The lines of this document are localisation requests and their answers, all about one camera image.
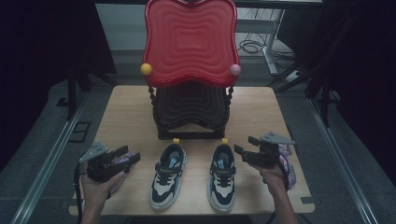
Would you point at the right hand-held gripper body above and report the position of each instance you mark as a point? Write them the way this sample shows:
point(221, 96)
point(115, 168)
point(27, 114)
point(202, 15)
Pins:
point(264, 155)

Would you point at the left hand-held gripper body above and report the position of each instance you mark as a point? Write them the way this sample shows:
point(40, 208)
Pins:
point(99, 168)

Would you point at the navy and white sneaker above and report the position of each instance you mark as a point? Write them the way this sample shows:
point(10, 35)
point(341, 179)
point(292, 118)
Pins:
point(221, 183)
point(166, 180)

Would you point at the red and black shoe rack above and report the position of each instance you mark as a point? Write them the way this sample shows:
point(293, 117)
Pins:
point(190, 43)

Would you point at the person's left hand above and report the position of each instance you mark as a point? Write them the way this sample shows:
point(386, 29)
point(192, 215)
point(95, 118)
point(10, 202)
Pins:
point(98, 191)

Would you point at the person's right hand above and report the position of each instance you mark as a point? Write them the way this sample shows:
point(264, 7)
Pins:
point(272, 179)

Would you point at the dark square floor plate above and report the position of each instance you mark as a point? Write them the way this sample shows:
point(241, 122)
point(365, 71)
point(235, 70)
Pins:
point(80, 132)

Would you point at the black metal stand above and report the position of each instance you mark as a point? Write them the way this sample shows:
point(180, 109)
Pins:
point(323, 93)
point(72, 93)

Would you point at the white power strip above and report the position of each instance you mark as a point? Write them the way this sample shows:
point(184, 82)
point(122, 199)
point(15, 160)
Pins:
point(293, 75)

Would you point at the metal floor rail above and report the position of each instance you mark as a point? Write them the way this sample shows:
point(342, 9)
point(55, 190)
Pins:
point(342, 165)
point(46, 165)

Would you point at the white desk frame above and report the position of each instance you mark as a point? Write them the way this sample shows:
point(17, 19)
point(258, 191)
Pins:
point(267, 28)

